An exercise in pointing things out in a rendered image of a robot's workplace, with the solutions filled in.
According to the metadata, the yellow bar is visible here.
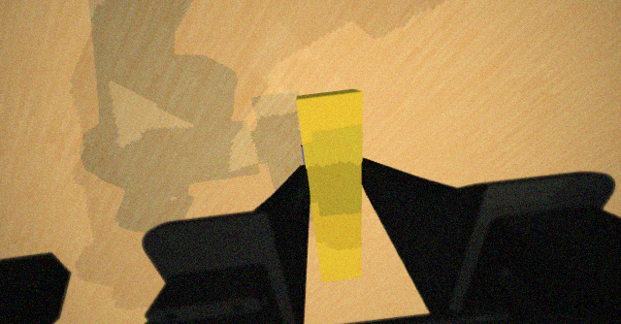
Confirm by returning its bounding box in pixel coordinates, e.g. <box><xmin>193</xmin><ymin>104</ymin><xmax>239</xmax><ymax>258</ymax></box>
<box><xmin>296</xmin><ymin>89</ymin><xmax>363</xmax><ymax>282</ymax></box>

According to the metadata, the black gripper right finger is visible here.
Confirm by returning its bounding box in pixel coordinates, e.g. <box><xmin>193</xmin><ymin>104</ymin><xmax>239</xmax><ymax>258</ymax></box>
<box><xmin>361</xmin><ymin>158</ymin><xmax>615</xmax><ymax>313</ymax></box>

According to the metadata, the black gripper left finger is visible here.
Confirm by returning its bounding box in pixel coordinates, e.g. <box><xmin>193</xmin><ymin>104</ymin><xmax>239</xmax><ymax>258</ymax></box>
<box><xmin>142</xmin><ymin>165</ymin><xmax>311</xmax><ymax>324</ymax></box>

